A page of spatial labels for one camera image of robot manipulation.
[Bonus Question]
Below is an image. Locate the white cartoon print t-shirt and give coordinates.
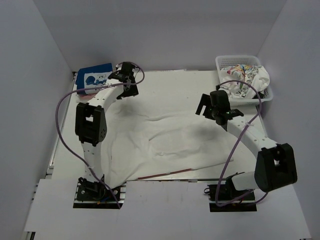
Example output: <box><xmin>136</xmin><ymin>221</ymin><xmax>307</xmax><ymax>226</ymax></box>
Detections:
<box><xmin>220</xmin><ymin>63</ymin><xmax>272</xmax><ymax>100</ymax></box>

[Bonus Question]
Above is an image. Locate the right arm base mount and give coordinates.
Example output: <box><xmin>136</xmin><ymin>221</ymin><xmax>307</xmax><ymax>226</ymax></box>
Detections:
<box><xmin>203</xmin><ymin>176</ymin><xmax>257</xmax><ymax>213</ymax></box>

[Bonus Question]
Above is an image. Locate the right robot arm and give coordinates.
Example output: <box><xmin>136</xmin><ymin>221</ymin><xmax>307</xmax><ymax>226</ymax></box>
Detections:
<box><xmin>195</xmin><ymin>90</ymin><xmax>298</xmax><ymax>200</ymax></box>

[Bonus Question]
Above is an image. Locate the folded blue t-shirt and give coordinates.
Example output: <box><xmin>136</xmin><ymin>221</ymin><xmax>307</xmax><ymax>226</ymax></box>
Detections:
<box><xmin>75</xmin><ymin>63</ymin><xmax>113</xmax><ymax>95</ymax></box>

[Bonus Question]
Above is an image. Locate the folded pink t-shirt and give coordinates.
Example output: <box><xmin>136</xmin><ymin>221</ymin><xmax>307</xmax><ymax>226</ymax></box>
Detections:
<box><xmin>76</xmin><ymin>94</ymin><xmax>95</xmax><ymax>102</ymax></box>

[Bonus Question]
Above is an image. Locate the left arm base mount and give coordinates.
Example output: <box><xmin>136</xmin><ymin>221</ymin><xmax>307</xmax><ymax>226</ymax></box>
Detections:
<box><xmin>73</xmin><ymin>177</ymin><xmax>126</xmax><ymax>210</ymax></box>

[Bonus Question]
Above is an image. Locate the dark green t-shirt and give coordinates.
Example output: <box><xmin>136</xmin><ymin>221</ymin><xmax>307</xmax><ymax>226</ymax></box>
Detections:
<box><xmin>252</xmin><ymin>92</ymin><xmax>264</xmax><ymax>100</ymax></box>

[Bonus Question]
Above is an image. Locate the white t-shirt red print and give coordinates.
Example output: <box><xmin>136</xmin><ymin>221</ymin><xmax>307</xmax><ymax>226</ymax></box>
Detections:
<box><xmin>101</xmin><ymin>111</ymin><xmax>232</xmax><ymax>188</ymax></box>

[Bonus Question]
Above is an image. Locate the white plastic basket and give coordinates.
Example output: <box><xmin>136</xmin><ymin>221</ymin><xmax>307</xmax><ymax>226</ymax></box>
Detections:
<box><xmin>215</xmin><ymin>55</ymin><xmax>273</xmax><ymax>106</ymax></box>

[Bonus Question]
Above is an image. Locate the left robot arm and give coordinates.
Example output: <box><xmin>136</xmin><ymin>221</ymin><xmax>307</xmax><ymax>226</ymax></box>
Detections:
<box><xmin>75</xmin><ymin>61</ymin><xmax>140</xmax><ymax>200</ymax></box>

